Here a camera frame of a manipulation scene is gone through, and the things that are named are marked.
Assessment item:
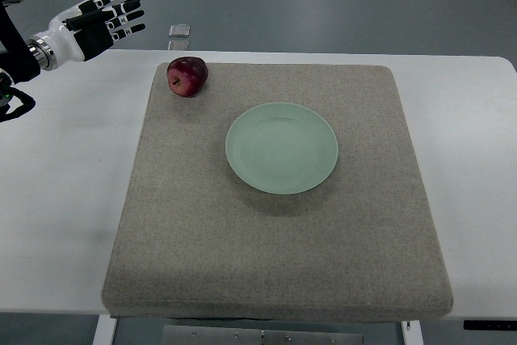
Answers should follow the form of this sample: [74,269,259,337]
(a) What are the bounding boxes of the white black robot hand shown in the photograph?
[28,0,145,71]

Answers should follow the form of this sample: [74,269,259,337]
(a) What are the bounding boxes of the grey metal base plate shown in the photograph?
[161,325,364,345]

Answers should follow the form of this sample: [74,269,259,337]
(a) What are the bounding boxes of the white table leg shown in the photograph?
[92,315,118,345]
[401,321,424,345]

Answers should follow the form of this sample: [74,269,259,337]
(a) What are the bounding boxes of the white left table leg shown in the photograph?
[92,315,118,345]

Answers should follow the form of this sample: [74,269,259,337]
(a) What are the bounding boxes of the clear floor socket cover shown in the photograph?
[168,23,191,37]

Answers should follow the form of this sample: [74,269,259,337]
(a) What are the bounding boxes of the red apple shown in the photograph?
[166,57,208,98]

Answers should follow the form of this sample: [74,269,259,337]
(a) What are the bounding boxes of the white right table leg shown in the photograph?
[401,321,424,345]

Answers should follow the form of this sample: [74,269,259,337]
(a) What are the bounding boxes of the grey fabric cushion mat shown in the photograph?
[101,63,453,322]

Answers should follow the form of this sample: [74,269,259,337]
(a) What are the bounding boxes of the light green plate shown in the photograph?
[225,102,339,195]

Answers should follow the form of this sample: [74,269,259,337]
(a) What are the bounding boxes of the black table control panel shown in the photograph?
[463,320,517,331]

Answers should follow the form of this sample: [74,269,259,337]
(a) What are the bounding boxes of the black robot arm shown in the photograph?
[1,0,54,122]

